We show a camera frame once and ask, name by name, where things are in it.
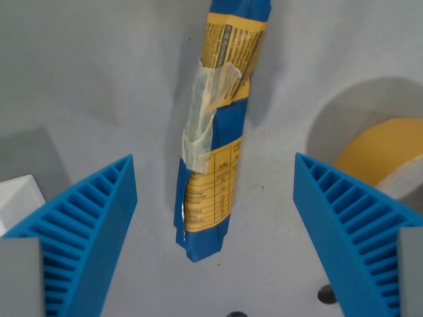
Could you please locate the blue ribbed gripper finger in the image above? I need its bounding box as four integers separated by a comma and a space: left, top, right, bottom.
293, 152, 423, 317
1, 154, 138, 317

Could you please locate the blue and yellow snack bag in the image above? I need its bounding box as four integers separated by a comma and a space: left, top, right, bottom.
174, 0, 272, 264

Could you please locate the yellow tape roll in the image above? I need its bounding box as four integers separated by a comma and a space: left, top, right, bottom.
333, 118, 423, 206

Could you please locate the white wall socket box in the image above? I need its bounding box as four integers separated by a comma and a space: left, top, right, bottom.
0, 174, 47, 237

